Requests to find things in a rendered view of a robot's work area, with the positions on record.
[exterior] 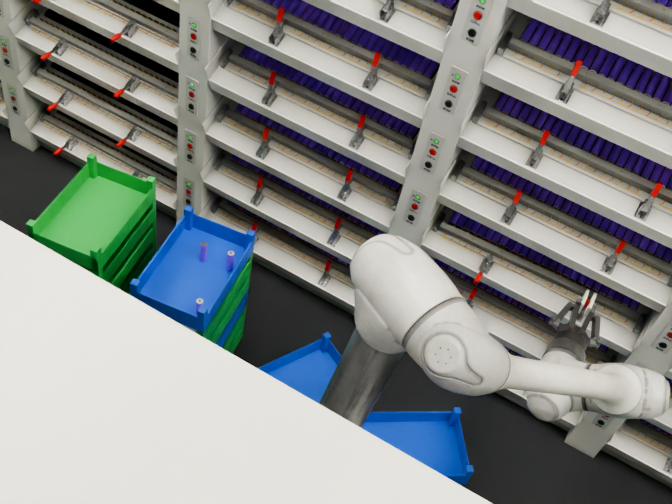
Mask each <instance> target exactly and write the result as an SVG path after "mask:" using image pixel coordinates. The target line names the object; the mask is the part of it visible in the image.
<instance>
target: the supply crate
mask: <svg viewBox="0 0 672 504"><path fill-rule="evenodd" d="M193 211H194V207H192V206H189V205H187V206H186V207H185V208H184V216H182V218H181V219H180V221H179V222H178V223H177V225H176V226H175V228H174V229H173V230H172V232H171V233H170V234H169V236H168V237H167V239H166V240H165V241H164V243H163V244H162V246H161V247H160V248H159V250H158V251H157V252H156V254H155V255H154V257H153V258H152V259H151V261H150V262H149V264H148V265H147V266H146V268H145V269H144V270H143V272H142V273H141V275H140V276H139V277H138V279H135V278H134V279H133V280H132V281H131V283H130V295H131V296H132V297H134V298H136V299H138V300H139V301H141V302H143V303H144V304H146V305H148V306H150V307H151V308H153V309H155V310H157V311H158V312H160V313H162V314H164V315H165V316H167V317H169V318H171V319H172V320H174V321H176V322H178V323H180V324H183V325H185V326H188V327H190V328H193V329H195V330H198V331H200V332H202V333H204V331H205V330H206V328H207V326H208V325H209V323H210V321H211V320H212V318H213V316H214V315H215V313H216V312H217V310H218V308H219V307H220V305H221V303H222V302H223V300H224V298H225V297H226V295H227V294H228V292H229V290H230V289H231V287H232V285H233V284H234V282H235V280H236V279H237V277H238V276H239V274H240V272H241V271H242V269H243V267H244V266H245V264H246V262H247V261H248V259H249V258H250V256H251V254H252V253H253V251H254V243H255V234H256V231H253V230H251V229H249V230H248V231H247V233H246V234H244V233H242V232H239V231H237V230H234V229H232V228H229V227H226V226H224V225H221V224H219V223H216V222H214V221H211V220H209V219H206V218H204V217H201V216H198V215H196V214H193ZM203 241H205V242H207V244H208V245H207V260H206V261H205V262H201V261H200V243H201V242H203ZM228 251H234V253H235V254H234V264H233V270H232V271H228V270H226V263H227V253H228ZM198 298H202V299H203V300H204V304H203V306H200V307H199V309H198V311H197V316H196V315H195V312H196V300H197V299H198Z"/></svg>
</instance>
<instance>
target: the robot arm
mask: <svg viewBox="0 0 672 504"><path fill-rule="evenodd" d="M350 274H351V281H352V284H353V286H354V287H355V292H354V297H355V312H354V321H355V325H356V328H355V330H354V332H353V334H352V336H351V338H350V340H349V343H348V345H347V347H346V349H345V351H344V353H343V355H342V357H341V359H340V361H339V363H338V365H337V367H336V369H335V371H334V373H333V375H332V377H331V379H330V382H329V384H328V386H327V388H326V390H325V392H324V394H323V396H322V398H321V400H320V402H319V404H320V405H322V406H324V407H325V408H327V409H329V410H330V411H332V412H334V413H336V414H337V415H339V416H341V417H343V418H344V419H346V420H348V421H350V422H351V423H353V424H355V425H357V426H358V427H360V428H362V426H363V424H364V422H365V421H366V419H367V417H368V415H369V414H370V412H371V410H372V408H373V407H374V405H375V403H376V401H377V400H378V398H379V396H380V394H381V393H382V391H383V389H384V387H385V385H386V384H387V382H388V380H389V378H390V377H391V375H392V373H393V371H394V370H395V368H396V366H397V364H398V363H399V361H400V359H401V357H402V356H403V354H404V352H407V353H408V354H409V355H410V356H411V357H412V359H413V360H414V361H415V362H416V363H417V364H418V365H419V366H420V367H421V368H422V369H423V371H424V372H425V374H426V375H427V376H428V377H429V378H430V380H432V381H433V382H434V383H435V384H437V385H438V386H440V387H441V388H443V389H445V390H448V391H451V392H454V393H457V394H462V395H467V396H481V395H486V394H491V393H494V392H496V391H498V390H500V389H516V390H524V391H526V398H527V406H528V409H529V411H530V413H531V414H532V415H533V416H534V417H536V418H537V419H539V420H542V421H545V422H553V421H555V420H558V419H560V418H562V417H563V416H565V415H566V414H567V413H570V412H574V411H591V412H596V413H600V414H602V415H605V416H609V417H615V418H623V419H650V418H655V417H658V416H661V415H663V413H665V412H666V411H667V410H668V409H669V396H670V383H669V382H668V381H667V380H666V378H665V377H664V376H663V375H661V374H659V373H657V372H655V371H653V370H650V369H647V368H642V367H638V366H635V365H630V364H622V363H604V364H588V363H584V361H585V358H586V356H585V350H586V349H587V348H588V347H589V346H590V347H593V349H594V350H597V349H598V347H599V346H600V344H601V343H602V341H601V339H600V322H601V317H600V316H599V315H595V310H596V308H597V306H596V305H594V304H593V303H594V301H595V298H596V296H597V294H596V293H594V294H593V296H592V298H591V299H590V303H589V305H588V306H587V308H586V311H585V313H584V315H583V316H584V317H586V318H585V320H584V322H583V324H582V326H581V327H579V326H577V325H575V324H576V319H577V316H578V313H580V311H581V310H582V308H583V306H584V304H585V302H586V299H587V297H588V294H589V292H590V291H589V290H588V289H587V290H586V292H585V294H584V295H583V297H582V298H580V297H579V298H578V299H577V301H576V302H575V304H573V303H572V302H570V301H569V302H568V303H567V304H566V305H565V306H564V308H563V309H562V310H561V311H560V312H559V313H558V314H557V315H555V316H552V317H551V319H550V321H549V322H548V326H549V327H552V326H553V327H554V328H555V329H556V330H555V333H556V335H555V338H554V340H552V341H551V342H550V343H549V344H548V346H547V348H546V350H545V353H544V354H543V356H542V359H541V360H539V361H538V360H533V359H527V358H522V357H518V356H514V355H511V354H509V353H508V351H507V350H506V348H505V347H504V346H503V345H502V344H501V343H499V342H498V341H496V340H495V339H494V338H493V337H492V336H490V335H489V332H488V330H487V328H486V327H485V326H484V325H483V323H482V322H481V321H480V320H479V318H478V317H477V315H476V314H475V313H474V311H473V310H472V309H471V307H470V306H469V305H468V304H467V302H466V301H465V300H464V298H463V297H462V296H461V295H460V293H459V292H458V290H457V288H456V287H455V285H454V284H453V282H452V281H451V280H450V279H449V277H448V276H447V275H446V274H445V273H444V272H443V270H442V269H441V268H440V267H439V266H438V265H437V264H436V263H435V262H434V261H433V260H432V259H431V258H430V257H429V256H428V255H427V254H426V253H425V252H424V251H423V250H422V249H420V248H419V247H418V246H416V245H415V244H413V243H412V242H410V241H408V240H406V239H404V238H402V237H400V236H397V235H395V236H393V235H390V234H379V235H377V236H375V237H372V238H371V239H369V240H367V241H366V242H365V243H363V244H362V245H361V246H360V247H359V248H358V249H357V251H356V252H355V254H354V256H353V259H352V261H351V264H350ZM569 311H572V312H571V315H570V318H569V321H568V323H567V324H563V325H559V324H560V321H561V320H562V319H563V317H564V316H565V315H566V314H567V313H568V312H569ZM590 321H592V328H591V340H590V339H589V337H588V335H587V333H586V329H587V327H588V325H589V323H590Z"/></svg>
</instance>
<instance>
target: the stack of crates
mask: <svg viewBox="0 0 672 504"><path fill-rule="evenodd" d="M26 228H27V233H28V237H30V238H31V239H33V240H35V241H37V242H38V243H40V244H42V245H44V246H45V247H47V248H49V249H51V250H52V251H54V252H56V253H58V254H59V255H61V256H63V257H64V258H66V259H68V260H70V261H71V262H73V263H75V264H77V265H78V266H80V267H82V268H84V269H85V270H87V271H89V272H91V273H92V274H94V275H96V276H98V277H99V278H101V279H103V280H104V281H106V282H108V283H110V284H111V285H113V286H115V287H117V288H118V289H120V290H122V291H124V292H125V293H127V294H129V295H130V283H131V281H132V280H133V279H134V278H135V279H138V277H139V276H140V275H141V273H142V272H143V270H144V269H145V268H146V266H147V265H148V264H149V262H150V261H151V259H152V258H153V257H154V255H155V254H156V252H157V251H156V178H154V177H152V176H149V177H148V178H147V179H146V180H143V179H140V178H138V177H135V176H133V175H130V174H128V173H125V172H122V171H120V170H117V169H115V168H112V167H110V166H107V165H105V164H102V163H99V162H97V156H96V155H95V154H93V153H89V154H88V156H87V163H86V164H85V166H84V167H83V168H82V169H81V170H80V171H79V172H78V173H77V175H76V176H75V177H74V178H73V179H72V180H71V181H70V182H69V183H68V185H67V186H66V187H65V188H64V189H63V190H62V191H61V192H60V194H59V195H58V196H57V197H56V198H55V199H54V200H53V201H52V202H51V204H50V205H49V206H48V207H47V208H46V209H45V210H44V211H43V213H42V214H41V215H40V216H39V217H38V218H37V219H36V220H35V221H34V220H31V219H30V220H29V221H28V222H27V223H26Z"/></svg>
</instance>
